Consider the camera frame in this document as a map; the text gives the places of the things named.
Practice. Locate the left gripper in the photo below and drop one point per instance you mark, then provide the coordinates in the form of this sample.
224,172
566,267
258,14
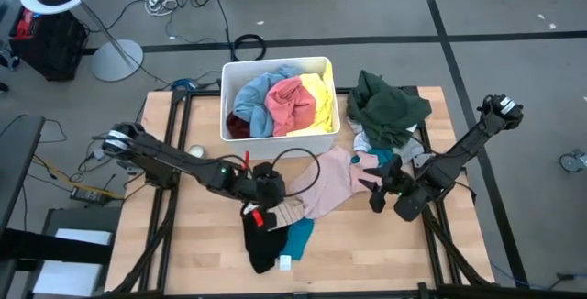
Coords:
268,186

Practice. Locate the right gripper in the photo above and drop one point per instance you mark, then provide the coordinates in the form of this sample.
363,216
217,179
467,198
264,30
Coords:
395,182

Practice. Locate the cream pink striped sock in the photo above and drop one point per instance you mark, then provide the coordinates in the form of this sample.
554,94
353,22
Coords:
286,216

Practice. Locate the grey sock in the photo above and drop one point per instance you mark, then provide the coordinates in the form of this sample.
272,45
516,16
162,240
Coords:
406,154

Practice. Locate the light pink garment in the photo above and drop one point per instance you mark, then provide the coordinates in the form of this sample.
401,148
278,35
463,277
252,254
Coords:
330,184

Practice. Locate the black garment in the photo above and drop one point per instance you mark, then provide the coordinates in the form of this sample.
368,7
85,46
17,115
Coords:
263,248

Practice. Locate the maroon garment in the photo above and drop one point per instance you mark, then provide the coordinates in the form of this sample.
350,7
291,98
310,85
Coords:
237,127

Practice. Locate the dark green garment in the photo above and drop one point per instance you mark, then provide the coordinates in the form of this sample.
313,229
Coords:
385,111

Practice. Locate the coral red garment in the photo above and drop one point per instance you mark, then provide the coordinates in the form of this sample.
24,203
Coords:
289,106

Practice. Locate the light blue knit sweater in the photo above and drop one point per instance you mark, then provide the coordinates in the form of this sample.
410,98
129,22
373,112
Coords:
252,102

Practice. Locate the yellow garment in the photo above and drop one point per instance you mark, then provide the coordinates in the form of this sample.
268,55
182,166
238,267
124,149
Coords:
321,92

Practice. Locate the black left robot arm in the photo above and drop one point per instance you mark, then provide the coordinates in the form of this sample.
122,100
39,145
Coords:
160,157

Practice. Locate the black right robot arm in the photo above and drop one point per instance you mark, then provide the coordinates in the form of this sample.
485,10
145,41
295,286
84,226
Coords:
468,147

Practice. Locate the white woven laundry bin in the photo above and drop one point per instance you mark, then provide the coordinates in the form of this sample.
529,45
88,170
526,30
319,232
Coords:
280,150

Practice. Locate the white paper tag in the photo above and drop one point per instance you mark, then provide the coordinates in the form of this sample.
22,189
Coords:
285,262

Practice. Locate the black power supply box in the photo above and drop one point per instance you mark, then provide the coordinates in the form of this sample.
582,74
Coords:
89,196

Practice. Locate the grey cart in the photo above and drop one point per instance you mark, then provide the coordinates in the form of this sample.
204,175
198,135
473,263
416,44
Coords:
82,218

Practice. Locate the grey caster wheel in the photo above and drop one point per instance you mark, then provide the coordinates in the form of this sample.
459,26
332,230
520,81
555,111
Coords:
571,161

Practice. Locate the white floor lamp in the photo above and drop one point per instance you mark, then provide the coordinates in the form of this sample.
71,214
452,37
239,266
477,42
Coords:
117,60

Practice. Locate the black desk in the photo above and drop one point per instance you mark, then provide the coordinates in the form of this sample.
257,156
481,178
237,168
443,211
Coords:
18,161

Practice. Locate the black equipment case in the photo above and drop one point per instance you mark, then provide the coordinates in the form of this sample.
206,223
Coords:
50,47

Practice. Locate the red tool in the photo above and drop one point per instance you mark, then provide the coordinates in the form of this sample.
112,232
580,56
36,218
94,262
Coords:
25,17

